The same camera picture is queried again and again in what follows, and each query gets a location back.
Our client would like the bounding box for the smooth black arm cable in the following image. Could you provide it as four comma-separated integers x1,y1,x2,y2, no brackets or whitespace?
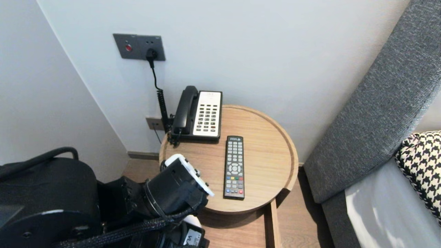
0,146,79,179

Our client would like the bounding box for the grey wall socket plate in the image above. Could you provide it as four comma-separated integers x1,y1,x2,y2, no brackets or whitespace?
136,35,166,62

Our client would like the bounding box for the white bed sheet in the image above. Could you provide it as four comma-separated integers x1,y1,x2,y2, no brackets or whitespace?
345,157,441,248

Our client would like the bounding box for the black curly handset cord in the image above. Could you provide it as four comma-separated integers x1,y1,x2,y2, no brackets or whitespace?
168,127,182,147

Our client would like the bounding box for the grey fabric headboard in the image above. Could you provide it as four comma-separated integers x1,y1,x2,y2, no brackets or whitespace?
303,0,441,204

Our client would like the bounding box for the black white houndstooth pillow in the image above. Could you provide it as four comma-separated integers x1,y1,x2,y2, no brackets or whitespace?
394,131,441,228

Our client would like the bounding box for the round wooden bedside table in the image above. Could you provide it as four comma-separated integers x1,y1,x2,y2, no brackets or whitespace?
159,105,299,215

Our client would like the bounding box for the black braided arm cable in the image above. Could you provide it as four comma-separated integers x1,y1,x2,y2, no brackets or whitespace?
57,206,207,248

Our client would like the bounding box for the black TV remote control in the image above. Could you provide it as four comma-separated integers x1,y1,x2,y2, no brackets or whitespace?
223,136,245,199

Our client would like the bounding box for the small grey wall jack plate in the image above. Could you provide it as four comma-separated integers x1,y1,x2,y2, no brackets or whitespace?
146,116,166,131

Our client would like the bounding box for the black coiled power cable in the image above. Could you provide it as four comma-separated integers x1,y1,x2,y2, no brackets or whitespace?
146,48,171,133

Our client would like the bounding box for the curved front wooden drawer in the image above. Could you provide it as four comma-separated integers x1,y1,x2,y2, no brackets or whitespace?
198,199,281,248

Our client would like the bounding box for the grey fabric bed frame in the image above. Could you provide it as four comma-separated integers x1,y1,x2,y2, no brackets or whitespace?
321,191,362,248

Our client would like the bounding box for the grey switch plate red button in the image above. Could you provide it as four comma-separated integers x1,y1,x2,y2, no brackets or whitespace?
113,33,139,60

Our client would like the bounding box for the black telephone handset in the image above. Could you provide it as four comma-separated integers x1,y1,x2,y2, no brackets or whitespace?
172,85,199,135

